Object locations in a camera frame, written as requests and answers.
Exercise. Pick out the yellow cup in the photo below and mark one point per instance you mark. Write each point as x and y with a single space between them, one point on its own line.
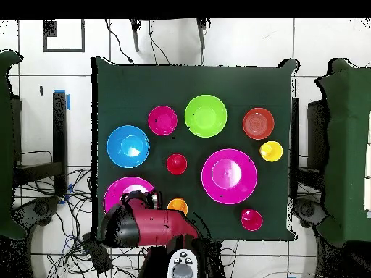
271 151

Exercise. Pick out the black tripod leg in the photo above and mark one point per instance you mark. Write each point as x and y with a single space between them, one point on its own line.
135 37
201 37

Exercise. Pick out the blue bowl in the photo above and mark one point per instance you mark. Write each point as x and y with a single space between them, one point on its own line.
128 146

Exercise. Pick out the green bowl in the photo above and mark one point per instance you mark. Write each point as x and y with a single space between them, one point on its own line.
205 115

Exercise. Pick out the black square floor frame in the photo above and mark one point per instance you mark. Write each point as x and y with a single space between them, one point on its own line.
49 29

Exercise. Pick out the large pink bowl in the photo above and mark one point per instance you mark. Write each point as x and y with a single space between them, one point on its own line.
229 173
116 191

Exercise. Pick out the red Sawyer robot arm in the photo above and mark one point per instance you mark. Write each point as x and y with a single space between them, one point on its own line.
162 226

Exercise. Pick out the orange cup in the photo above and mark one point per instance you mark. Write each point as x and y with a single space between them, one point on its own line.
177 205

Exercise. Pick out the orange bowl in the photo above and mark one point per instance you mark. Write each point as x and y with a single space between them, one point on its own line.
258 123

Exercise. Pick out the dark green table cloth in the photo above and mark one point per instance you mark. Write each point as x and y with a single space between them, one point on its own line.
174 84

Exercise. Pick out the neighbouring green covered table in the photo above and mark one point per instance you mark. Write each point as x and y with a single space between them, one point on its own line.
5 144
347 144

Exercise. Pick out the red cup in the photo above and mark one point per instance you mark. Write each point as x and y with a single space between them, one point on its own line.
176 164

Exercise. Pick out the small crimson bowl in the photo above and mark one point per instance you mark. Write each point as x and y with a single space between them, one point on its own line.
162 120

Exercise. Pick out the blue tape piece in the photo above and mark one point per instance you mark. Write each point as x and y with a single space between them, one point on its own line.
68 102

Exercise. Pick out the black stand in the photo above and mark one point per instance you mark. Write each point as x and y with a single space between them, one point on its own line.
59 130
295 130

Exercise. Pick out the black power brick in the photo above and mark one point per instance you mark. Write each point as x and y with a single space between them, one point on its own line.
97 254

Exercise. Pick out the crimson cup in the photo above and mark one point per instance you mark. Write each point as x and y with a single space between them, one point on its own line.
251 219

